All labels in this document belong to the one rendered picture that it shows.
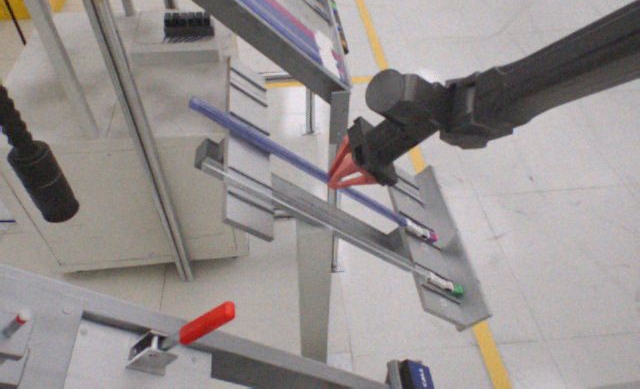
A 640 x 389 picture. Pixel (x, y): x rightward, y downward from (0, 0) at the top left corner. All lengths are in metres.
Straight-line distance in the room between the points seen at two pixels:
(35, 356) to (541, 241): 1.80
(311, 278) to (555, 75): 0.58
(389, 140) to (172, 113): 0.85
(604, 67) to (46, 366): 0.48
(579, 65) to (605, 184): 1.85
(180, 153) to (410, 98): 0.89
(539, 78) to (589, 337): 1.39
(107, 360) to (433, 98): 0.45
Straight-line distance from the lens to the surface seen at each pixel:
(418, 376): 0.73
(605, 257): 2.06
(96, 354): 0.48
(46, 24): 1.23
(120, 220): 1.61
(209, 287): 1.75
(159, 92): 1.50
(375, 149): 0.69
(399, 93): 0.60
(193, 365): 0.53
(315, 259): 0.89
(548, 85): 0.53
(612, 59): 0.48
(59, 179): 0.27
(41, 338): 0.40
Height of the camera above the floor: 1.46
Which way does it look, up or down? 45 degrees down
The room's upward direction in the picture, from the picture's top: straight up
